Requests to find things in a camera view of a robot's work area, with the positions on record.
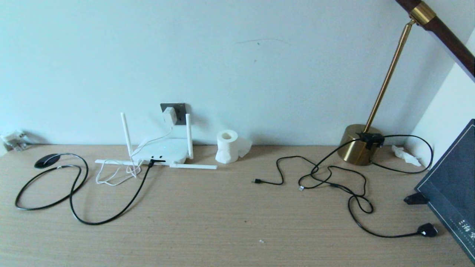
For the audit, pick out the white router with antennas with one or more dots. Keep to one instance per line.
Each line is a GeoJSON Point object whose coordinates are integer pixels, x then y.
{"type": "Point", "coordinates": [163, 150]}

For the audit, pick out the white toilet paper roll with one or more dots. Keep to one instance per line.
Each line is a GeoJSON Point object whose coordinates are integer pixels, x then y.
{"type": "Point", "coordinates": [227, 146]}

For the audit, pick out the brass desk lamp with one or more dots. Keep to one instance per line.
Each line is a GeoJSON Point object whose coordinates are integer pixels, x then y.
{"type": "Point", "coordinates": [354, 148]}

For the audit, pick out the crumpled white tissue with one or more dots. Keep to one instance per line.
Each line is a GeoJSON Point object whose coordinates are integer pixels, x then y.
{"type": "Point", "coordinates": [407, 155]}

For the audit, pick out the clear plastic wrapper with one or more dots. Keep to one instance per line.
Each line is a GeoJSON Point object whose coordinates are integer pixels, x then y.
{"type": "Point", "coordinates": [13, 140]}

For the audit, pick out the grey wall socket plate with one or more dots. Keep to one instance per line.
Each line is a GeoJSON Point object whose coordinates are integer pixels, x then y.
{"type": "Point", "coordinates": [181, 111]}

